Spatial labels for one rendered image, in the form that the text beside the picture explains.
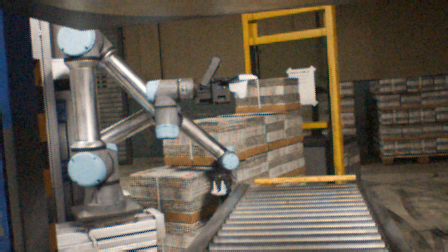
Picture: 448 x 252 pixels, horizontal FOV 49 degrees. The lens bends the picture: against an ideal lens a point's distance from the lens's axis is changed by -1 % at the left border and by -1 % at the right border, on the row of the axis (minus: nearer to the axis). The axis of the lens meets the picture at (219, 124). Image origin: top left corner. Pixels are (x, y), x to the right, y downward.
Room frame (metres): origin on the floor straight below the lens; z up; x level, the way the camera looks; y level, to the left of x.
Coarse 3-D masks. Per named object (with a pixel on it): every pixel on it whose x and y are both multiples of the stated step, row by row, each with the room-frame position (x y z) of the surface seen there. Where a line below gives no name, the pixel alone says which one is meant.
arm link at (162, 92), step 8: (160, 80) 1.62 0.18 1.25; (168, 80) 1.61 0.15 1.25; (176, 80) 1.60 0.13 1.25; (152, 88) 1.59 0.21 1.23; (160, 88) 1.59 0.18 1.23; (168, 88) 1.59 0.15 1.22; (176, 88) 1.59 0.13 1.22; (152, 96) 1.59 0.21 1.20; (160, 96) 1.59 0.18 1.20; (168, 96) 1.59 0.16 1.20; (176, 96) 1.59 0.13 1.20; (160, 104) 1.59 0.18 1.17; (168, 104) 1.59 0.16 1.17
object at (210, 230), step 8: (240, 184) 2.13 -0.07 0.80; (248, 184) 2.12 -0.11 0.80; (232, 192) 1.96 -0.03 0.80; (240, 192) 1.95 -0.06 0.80; (232, 200) 1.81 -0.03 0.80; (224, 208) 1.69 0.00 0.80; (232, 208) 1.68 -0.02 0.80; (216, 216) 1.58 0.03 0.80; (224, 216) 1.57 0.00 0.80; (208, 224) 1.48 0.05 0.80; (216, 224) 1.48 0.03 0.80; (200, 232) 1.40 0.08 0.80; (208, 232) 1.39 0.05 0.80; (216, 232) 1.40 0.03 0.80; (200, 240) 1.32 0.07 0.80; (208, 240) 1.31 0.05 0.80; (192, 248) 1.25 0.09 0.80; (200, 248) 1.25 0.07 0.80
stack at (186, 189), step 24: (168, 168) 2.60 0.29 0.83; (192, 168) 2.55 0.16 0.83; (216, 168) 2.51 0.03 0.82; (240, 168) 2.73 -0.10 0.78; (264, 168) 3.00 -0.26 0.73; (144, 192) 2.44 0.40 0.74; (168, 192) 2.37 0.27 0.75; (192, 192) 2.31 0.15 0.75; (168, 240) 2.37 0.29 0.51; (192, 240) 2.30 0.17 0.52
